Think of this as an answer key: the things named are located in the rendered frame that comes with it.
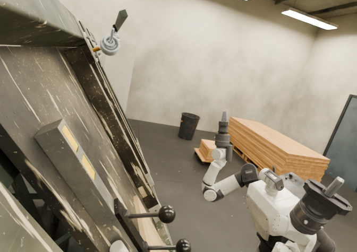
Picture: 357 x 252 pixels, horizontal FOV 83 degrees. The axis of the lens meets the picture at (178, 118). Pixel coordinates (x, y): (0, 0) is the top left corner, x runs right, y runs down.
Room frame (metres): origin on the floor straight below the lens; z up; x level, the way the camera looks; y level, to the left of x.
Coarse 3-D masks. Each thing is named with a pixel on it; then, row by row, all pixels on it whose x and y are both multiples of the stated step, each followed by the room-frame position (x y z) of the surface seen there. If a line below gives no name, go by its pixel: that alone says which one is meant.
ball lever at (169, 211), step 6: (126, 210) 0.40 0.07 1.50; (162, 210) 0.37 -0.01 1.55; (168, 210) 0.37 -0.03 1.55; (174, 210) 0.38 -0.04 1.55; (126, 216) 0.39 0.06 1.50; (132, 216) 0.39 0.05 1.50; (138, 216) 0.38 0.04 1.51; (144, 216) 0.38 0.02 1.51; (150, 216) 0.38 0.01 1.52; (156, 216) 0.38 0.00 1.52; (162, 216) 0.36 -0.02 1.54; (168, 216) 0.36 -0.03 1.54; (174, 216) 0.37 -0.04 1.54; (168, 222) 0.36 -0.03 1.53
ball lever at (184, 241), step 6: (180, 240) 0.40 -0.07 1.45; (186, 240) 0.40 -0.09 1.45; (144, 246) 0.41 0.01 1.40; (150, 246) 0.42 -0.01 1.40; (156, 246) 0.41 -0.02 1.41; (162, 246) 0.41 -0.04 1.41; (168, 246) 0.41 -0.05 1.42; (174, 246) 0.40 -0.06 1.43; (180, 246) 0.39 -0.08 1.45; (186, 246) 0.39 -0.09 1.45
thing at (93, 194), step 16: (48, 128) 0.32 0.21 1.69; (48, 144) 0.31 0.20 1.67; (64, 144) 0.32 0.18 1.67; (64, 160) 0.32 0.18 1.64; (80, 160) 0.34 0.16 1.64; (64, 176) 0.32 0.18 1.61; (80, 176) 0.33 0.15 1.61; (96, 176) 0.37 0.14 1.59; (80, 192) 0.33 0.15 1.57; (96, 192) 0.34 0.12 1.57; (96, 208) 0.35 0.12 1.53; (112, 208) 0.37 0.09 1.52; (112, 224) 0.36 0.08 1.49; (112, 240) 0.36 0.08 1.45; (128, 240) 0.38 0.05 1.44
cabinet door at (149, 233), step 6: (138, 198) 0.81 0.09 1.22; (138, 204) 0.76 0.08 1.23; (138, 210) 0.73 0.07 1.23; (144, 210) 0.83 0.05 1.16; (138, 222) 0.67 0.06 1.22; (144, 222) 0.70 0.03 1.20; (150, 222) 0.82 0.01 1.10; (144, 228) 0.65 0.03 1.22; (150, 228) 0.78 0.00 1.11; (144, 234) 0.61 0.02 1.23; (150, 234) 0.71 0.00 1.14; (156, 234) 0.82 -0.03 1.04; (144, 240) 0.59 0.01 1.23; (150, 240) 0.66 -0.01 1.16; (156, 240) 0.77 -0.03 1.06
